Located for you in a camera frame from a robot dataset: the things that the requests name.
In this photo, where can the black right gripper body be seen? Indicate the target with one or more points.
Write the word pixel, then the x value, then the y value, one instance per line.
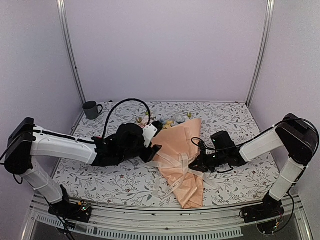
pixel 216 160

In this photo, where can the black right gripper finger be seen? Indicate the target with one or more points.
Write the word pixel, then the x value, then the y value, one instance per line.
pixel 202 169
pixel 198 163

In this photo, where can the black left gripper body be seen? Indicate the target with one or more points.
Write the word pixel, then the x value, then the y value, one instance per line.
pixel 129 154

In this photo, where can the white lace ribbon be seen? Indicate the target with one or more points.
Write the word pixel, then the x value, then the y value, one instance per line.
pixel 183 165

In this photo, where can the beige wrapping paper sheet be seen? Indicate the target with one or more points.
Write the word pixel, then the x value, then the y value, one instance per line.
pixel 174 141

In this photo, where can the pale pink white flower stem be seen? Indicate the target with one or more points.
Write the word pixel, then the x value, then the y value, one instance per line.
pixel 144 120

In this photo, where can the blue fake flower stem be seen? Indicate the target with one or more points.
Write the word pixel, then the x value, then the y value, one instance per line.
pixel 178 119

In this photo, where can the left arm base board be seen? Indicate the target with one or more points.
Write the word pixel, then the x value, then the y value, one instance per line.
pixel 80 212

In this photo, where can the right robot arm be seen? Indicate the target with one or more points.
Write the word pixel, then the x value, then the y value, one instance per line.
pixel 294 139

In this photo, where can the right arm base board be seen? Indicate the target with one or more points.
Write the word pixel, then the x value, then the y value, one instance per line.
pixel 262 215

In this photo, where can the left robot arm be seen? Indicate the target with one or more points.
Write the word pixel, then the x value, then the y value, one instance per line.
pixel 29 141

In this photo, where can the dark grey mug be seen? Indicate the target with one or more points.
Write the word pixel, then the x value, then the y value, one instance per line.
pixel 92 110

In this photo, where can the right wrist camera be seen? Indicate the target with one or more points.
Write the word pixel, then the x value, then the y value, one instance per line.
pixel 202 149

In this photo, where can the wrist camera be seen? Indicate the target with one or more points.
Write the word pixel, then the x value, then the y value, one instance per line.
pixel 202 149
pixel 149 132

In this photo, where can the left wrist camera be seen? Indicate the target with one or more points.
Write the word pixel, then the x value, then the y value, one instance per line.
pixel 149 132

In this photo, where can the left aluminium frame post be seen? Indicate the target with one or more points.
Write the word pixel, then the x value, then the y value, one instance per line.
pixel 69 49

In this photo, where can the aluminium frame post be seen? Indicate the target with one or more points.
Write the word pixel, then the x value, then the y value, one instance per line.
pixel 69 49
pixel 270 4

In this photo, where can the right aluminium frame post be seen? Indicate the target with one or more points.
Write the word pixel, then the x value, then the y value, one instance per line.
pixel 270 4

